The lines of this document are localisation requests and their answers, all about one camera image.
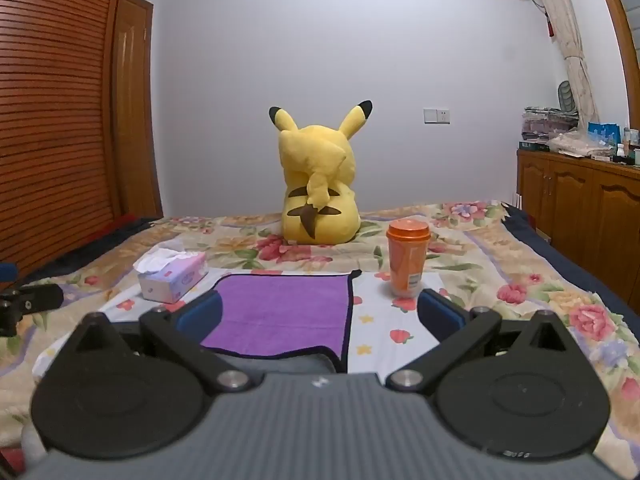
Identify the tissue box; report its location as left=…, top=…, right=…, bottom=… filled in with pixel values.
left=132, top=248, right=209, bottom=304

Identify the orange lidded cup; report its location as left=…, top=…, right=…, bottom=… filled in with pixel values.
left=386, top=219, right=432, bottom=298

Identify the wooden door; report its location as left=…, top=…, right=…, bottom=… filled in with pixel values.
left=111, top=0, right=164, bottom=221

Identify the dark blue bed sheet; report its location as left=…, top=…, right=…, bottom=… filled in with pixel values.
left=500, top=202, right=640, bottom=321

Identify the beige curtain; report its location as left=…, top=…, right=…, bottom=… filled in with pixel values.
left=529, top=0, right=601, bottom=131

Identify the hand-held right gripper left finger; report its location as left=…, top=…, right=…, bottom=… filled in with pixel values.
left=65, top=290, right=252, bottom=395

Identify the yellow plush toy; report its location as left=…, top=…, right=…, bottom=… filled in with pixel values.
left=268, top=100, right=374, bottom=247

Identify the stack of folded cloths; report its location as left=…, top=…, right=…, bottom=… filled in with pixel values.
left=521, top=106, right=581, bottom=144

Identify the clear plastic bag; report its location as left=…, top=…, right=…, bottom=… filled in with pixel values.
left=549, top=130, right=619, bottom=157

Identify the wooden cabinet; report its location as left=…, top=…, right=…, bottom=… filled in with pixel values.
left=515, top=147, right=640, bottom=307

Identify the wooden window frame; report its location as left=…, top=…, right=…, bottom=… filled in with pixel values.
left=590, top=0, right=640, bottom=128

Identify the blue box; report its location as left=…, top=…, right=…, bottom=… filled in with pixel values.
left=587, top=121, right=622, bottom=147

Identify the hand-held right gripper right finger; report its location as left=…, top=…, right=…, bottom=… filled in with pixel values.
left=386, top=288, right=576, bottom=394

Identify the grey mesh cushion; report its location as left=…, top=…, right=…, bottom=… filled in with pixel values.
left=556, top=80, right=577, bottom=112

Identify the purple towel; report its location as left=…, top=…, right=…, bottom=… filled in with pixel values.
left=200, top=269, right=363, bottom=374

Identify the wooden louvred wardrobe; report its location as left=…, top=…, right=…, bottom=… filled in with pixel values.
left=0, top=0, right=132, bottom=281

